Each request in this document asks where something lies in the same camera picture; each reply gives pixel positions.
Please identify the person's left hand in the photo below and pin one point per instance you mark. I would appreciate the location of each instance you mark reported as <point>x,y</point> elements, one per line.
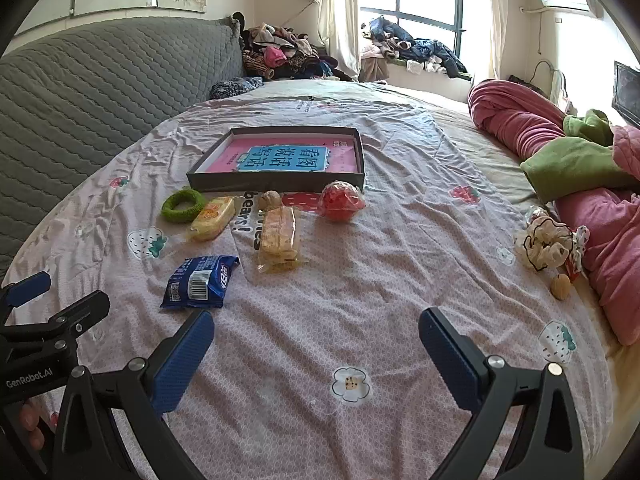
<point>32,425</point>

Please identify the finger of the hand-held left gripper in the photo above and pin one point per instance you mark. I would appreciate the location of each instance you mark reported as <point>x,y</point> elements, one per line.
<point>27,290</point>
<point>80,315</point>

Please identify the pink quilt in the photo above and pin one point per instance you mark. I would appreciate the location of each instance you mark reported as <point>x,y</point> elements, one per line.
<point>515,115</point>

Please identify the dark patterned pillow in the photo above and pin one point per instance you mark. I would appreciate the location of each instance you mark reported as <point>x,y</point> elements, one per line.
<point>235,87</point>

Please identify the red ball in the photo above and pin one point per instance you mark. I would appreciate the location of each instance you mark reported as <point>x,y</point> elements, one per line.
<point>340,202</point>

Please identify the white curtain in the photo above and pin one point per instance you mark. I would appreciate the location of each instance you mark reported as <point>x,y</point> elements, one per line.
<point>495,20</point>
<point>340,10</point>

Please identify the pink printed bed sheet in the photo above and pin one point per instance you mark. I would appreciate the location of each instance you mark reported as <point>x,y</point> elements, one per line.
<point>350,285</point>

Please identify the grey cardboard box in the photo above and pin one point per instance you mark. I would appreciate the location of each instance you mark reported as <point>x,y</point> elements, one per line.
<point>250,182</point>

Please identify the pile of mixed clothes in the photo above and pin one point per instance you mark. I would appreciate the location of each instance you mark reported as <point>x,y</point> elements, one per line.
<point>280,55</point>

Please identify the clothes on window sill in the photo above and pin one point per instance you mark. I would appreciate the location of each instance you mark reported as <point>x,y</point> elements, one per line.
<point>425,50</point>

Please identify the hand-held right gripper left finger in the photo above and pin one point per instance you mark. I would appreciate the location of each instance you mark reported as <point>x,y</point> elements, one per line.
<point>182,360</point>

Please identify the green blanket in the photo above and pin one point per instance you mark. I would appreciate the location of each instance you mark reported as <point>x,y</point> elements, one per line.
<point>565,165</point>

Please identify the blue snack packet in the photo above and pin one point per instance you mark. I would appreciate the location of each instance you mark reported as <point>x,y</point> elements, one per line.
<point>200,280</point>

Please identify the black television screen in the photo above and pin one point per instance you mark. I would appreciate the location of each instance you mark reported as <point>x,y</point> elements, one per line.
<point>627,92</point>

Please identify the clear biscuit packet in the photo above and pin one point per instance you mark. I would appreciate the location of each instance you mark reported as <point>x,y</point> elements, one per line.
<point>280,235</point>

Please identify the small wrapped candy ball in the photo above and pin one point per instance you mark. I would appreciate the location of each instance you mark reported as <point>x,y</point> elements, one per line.
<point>537,214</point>

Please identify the white air conditioner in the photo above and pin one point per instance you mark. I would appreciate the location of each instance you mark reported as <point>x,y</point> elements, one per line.
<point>570,0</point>

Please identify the yellow snack packet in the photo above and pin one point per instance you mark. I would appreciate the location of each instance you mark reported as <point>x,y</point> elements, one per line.
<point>212,217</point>

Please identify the small red cartoon packet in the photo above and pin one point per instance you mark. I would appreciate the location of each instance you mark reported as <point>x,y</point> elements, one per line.
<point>577,260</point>

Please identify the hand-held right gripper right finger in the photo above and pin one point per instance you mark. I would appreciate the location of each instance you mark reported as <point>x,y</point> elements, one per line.
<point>450,355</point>

